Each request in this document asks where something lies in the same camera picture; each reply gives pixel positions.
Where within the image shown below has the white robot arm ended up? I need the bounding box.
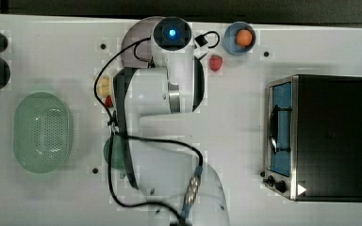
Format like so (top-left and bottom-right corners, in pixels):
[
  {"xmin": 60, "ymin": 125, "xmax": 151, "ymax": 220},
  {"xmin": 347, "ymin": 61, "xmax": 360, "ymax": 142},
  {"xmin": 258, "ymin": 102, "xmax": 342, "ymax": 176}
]
[{"xmin": 113, "ymin": 17, "xmax": 230, "ymax": 226}]

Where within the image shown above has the red felt strawberry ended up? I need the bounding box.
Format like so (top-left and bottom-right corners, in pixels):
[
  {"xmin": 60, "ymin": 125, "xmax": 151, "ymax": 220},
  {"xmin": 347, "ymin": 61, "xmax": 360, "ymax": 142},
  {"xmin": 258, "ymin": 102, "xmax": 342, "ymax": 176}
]
[{"xmin": 208, "ymin": 55, "xmax": 223, "ymax": 72}]

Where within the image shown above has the small red tomato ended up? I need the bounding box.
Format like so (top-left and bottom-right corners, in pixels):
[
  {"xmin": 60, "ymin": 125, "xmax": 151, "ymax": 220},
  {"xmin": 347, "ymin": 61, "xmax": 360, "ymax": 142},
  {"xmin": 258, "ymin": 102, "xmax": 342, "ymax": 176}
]
[{"xmin": 105, "ymin": 96, "xmax": 113, "ymax": 108}]

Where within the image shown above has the blue bowl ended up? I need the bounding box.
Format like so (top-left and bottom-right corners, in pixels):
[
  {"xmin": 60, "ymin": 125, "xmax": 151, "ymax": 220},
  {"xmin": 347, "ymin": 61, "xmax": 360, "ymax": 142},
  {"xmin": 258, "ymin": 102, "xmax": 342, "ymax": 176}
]
[{"xmin": 222, "ymin": 22, "xmax": 255, "ymax": 56}]

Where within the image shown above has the orange ball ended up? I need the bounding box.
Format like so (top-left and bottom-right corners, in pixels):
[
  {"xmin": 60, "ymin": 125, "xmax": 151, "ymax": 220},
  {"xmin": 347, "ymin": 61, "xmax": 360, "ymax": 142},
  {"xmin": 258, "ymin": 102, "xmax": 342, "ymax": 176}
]
[{"xmin": 236, "ymin": 29, "xmax": 253, "ymax": 48}]

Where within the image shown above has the black toaster oven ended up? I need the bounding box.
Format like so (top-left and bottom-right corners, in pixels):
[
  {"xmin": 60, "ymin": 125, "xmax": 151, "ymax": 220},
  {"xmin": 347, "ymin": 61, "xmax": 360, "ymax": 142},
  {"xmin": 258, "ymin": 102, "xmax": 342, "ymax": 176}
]
[{"xmin": 260, "ymin": 74, "xmax": 362, "ymax": 202}]

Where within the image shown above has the green perforated colander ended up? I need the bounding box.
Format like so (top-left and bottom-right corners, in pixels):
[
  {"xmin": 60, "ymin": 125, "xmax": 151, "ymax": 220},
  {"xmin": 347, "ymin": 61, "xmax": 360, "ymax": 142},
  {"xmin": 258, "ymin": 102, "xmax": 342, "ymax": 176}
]
[{"xmin": 13, "ymin": 92, "xmax": 74, "ymax": 173}]

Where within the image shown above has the green cup with handle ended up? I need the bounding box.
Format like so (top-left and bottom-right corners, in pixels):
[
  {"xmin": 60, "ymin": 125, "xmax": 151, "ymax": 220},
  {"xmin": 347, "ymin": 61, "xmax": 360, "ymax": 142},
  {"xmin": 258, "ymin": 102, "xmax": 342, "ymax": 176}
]
[{"xmin": 103, "ymin": 136, "xmax": 125, "ymax": 179}]

